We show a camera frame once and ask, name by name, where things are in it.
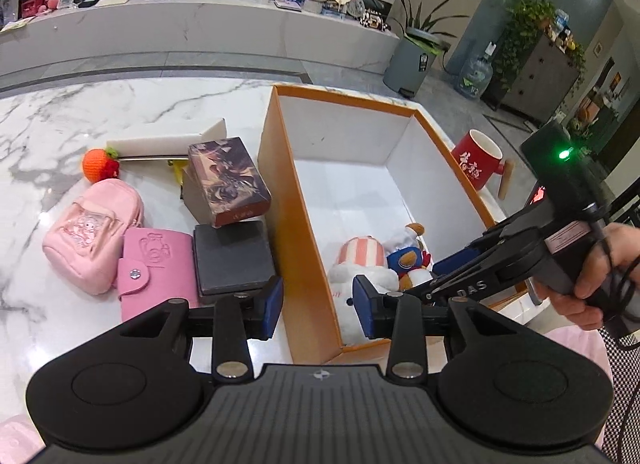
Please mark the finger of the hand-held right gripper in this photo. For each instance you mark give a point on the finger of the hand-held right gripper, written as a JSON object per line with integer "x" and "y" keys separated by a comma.
{"x": 450, "y": 261}
{"x": 450, "y": 291}

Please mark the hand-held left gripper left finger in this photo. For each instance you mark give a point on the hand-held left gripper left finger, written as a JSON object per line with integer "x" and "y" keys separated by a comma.
{"x": 272, "y": 306}

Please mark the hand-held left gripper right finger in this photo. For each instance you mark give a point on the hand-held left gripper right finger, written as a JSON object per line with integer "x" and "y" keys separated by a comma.
{"x": 365, "y": 309}

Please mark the duck plush toy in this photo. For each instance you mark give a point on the duck plush toy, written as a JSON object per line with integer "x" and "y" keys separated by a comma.
{"x": 405, "y": 261}

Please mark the black square box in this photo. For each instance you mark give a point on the black square box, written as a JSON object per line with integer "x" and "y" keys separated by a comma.
{"x": 230, "y": 254}

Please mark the orange cardboard box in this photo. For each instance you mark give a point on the orange cardboard box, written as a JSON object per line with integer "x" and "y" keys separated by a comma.
{"x": 300, "y": 244}

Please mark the brown rectangular box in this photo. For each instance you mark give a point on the brown rectangular box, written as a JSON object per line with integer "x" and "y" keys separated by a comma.
{"x": 225, "y": 173}

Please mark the person's right hand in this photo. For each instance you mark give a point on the person's right hand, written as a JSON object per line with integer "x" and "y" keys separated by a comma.
{"x": 622, "y": 244}

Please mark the white plush with striped hat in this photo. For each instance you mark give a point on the white plush with striped hat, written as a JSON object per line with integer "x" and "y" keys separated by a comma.
{"x": 360, "y": 254}

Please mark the red mug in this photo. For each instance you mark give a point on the red mug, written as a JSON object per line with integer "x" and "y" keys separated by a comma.
{"x": 475, "y": 163}

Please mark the grey drawer cabinet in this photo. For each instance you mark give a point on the grey drawer cabinet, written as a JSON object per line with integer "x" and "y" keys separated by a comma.
{"x": 540, "y": 73}

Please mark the pink card wallet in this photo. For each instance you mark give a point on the pink card wallet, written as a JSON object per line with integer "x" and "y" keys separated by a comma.
{"x": 160, "y": 264}

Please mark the water cooler bottle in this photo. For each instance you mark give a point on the water cooler bottle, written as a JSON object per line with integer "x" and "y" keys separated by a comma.
{"x": 472, "y": 76}

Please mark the yellow tape measure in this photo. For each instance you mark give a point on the yellow tape measure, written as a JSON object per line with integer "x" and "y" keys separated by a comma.
{"x": 177, "y": 171}

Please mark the trailing vine plant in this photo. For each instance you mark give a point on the trailing vine plant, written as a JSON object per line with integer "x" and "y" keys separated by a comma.
{"x": 525, "y": 8}

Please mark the grey trash bin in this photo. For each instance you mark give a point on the grey trash bin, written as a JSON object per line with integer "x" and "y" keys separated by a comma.
{"x": 407, "y": 63}

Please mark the white long case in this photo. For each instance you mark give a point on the white long case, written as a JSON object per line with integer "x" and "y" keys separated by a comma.
{"x": 160, "y": 146}

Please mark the pink mini backpack pouch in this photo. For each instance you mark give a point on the pink mini backpack pouch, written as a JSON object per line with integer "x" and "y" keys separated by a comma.
{"x": 90, "y": 234}

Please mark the houndstooth clothing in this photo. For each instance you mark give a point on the houndstooth clothing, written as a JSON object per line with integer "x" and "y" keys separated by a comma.
{"x": 622, "y": 394}

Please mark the potted leafy plant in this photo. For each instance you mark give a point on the potted leafy plant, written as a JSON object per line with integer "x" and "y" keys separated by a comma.
{"x": 415, "y": 18}

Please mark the orange crochet fruit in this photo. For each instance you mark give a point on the orange crochet fruit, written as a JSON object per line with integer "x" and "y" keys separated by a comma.
{"x": 95, "y": 163}

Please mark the black white checkered toy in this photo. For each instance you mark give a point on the black white checkered toy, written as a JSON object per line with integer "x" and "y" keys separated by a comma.
{"x": 374, "y": 19}

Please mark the white marble tv console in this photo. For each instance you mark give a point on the white marble tv console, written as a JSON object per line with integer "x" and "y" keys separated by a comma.
{"x": 200, "y": 28}

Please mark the grey stone blocks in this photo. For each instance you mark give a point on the grey stone blocks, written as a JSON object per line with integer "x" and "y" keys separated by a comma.
{"x": 315, "y": 1}

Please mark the pink toys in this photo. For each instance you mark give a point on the pink toys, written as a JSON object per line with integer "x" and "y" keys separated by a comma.
{"x": 37, "y": 4}

